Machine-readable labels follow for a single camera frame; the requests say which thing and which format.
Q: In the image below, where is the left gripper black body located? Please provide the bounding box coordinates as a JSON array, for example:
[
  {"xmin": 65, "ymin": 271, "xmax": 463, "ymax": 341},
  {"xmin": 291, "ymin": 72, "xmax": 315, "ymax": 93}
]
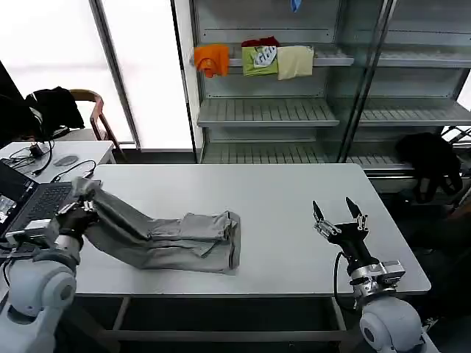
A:
[{"xmin": 54, "ymin": 207, "xmax": 100, "ymax": 237}]

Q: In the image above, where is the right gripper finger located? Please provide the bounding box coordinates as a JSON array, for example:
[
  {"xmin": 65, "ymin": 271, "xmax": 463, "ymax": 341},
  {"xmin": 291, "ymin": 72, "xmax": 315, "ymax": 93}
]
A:
[
  {"xmin": 311, "ymin": 200, "xmax": 341, "ymax": 240},
  {"xmin": 344, "ymin": 196, "xmax": 370, "ymax": 232}
]

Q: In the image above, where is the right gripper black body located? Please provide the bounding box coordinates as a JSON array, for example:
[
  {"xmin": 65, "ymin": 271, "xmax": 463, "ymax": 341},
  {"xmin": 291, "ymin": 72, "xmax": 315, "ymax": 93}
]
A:
[{"xmin": 325, "ymin": 221, "xmax": 380, "ymax": 273}]

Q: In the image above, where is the grey printed t-shirt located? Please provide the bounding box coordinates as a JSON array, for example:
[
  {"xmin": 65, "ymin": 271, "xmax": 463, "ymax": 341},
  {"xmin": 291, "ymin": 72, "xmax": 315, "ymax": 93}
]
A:
[{"xmin": 69, "ymin": 177, "xmax": 242, "ymax": 277}]

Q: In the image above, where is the dark grey laptop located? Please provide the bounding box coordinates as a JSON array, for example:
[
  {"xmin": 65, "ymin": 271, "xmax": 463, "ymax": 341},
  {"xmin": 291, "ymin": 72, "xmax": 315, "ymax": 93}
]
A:
[{"xmin": 0, "ymin": 160, "xmax": 103, "ymax": 243}]

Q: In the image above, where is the white work table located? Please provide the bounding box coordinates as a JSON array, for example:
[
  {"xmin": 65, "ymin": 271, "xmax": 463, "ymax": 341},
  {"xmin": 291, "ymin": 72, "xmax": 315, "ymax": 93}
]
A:
[{"xmin": 7, "ymin": 163, "xmax": 432, "ymax": 353}]

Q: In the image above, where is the small white side table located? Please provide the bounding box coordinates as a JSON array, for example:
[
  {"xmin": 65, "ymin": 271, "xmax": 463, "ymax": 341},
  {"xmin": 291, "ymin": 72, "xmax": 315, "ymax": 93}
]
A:
[{"xmin": 0, "ymin": 140, "xmax": 117, "ymax": 185}]

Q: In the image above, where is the silver foil packet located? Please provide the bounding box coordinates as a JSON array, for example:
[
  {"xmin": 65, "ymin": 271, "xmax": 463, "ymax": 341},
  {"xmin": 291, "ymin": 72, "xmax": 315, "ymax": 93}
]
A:
[{"xmin": 0, "ymin": 194, "xmax": 18, "ymax": 223}]

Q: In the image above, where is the wooden chair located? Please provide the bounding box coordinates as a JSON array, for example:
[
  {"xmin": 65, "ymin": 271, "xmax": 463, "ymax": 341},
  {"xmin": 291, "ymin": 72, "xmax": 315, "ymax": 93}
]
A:
[{"xmin": 68, "ymin": 89, "xmax": 128, "ymax": 163}]

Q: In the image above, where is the black jacket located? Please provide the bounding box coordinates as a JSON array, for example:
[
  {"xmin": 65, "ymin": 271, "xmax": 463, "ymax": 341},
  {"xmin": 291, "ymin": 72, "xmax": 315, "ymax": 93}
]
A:
[{"xmin": 24, "ymin": 87, "xmax": 85, "ymax": 140}]

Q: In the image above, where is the person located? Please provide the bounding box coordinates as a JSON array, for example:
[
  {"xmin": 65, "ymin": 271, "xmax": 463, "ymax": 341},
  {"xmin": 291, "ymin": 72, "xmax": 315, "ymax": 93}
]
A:
[{"xmin": 449, "ymin": 196, "xmax": 471, "ymax": 224}]

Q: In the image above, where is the black monitor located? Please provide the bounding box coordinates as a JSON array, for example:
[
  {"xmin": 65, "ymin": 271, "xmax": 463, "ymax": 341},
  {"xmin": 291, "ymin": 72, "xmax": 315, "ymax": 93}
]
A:
[{"xmin": 0, "ymin": 60, "xmax": 42, "ymax": 149}]

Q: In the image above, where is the metal shelf rack with clothes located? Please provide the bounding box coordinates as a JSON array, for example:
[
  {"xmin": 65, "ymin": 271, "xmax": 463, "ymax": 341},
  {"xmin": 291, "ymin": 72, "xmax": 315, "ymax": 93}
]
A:
[{"xmin": 189, "ymin": 0, "xmax": 471, "ymax": 182}]

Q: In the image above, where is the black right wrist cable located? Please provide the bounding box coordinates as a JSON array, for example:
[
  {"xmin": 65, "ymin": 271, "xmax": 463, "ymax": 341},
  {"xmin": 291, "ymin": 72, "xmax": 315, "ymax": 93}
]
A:
[{"xmin": 333, "ymin": 251, "xmax": 361, "ymax": 313}]

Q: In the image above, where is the black cable with hub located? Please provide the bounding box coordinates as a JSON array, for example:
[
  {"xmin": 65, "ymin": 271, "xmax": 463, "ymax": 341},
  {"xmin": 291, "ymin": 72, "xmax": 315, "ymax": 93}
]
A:
[{"xmin": 50, "ymin": 159, "xmax": 98, "ymax": 184}]

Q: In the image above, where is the black adapter cable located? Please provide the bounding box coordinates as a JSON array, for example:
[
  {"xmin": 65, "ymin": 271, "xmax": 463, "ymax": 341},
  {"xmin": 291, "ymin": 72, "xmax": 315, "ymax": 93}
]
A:
[{"xmin": 0, "ymin": 139, "xmax": 56, "ymax": 177}]

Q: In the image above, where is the black laptop power cable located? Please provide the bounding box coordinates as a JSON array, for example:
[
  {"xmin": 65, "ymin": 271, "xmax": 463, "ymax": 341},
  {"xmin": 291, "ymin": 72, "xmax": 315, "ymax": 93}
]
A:
[{"xmin": 1, "ymin": 257, "xmax": 12, "ymax": 288}]

